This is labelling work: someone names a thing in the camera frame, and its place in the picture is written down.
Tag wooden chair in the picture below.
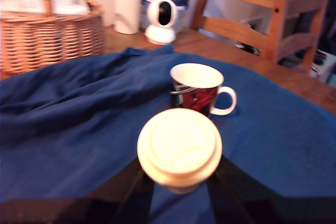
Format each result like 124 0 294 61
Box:
277 0 331 70
190 0 287 65

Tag white insulated bottle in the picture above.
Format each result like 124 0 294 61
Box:
113 0 142 35

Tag wicker basket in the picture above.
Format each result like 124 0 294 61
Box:
0 0 106 76

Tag blue cloth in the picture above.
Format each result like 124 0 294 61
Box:
0 45 336 224

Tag small white round camera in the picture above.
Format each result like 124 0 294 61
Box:
144 0 177 46

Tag red print mug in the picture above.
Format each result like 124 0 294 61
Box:
170 62 237 120

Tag white papers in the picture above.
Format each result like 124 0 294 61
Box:
0 0 91 15

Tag cream coffee capsule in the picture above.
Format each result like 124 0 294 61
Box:
136 108 223 195

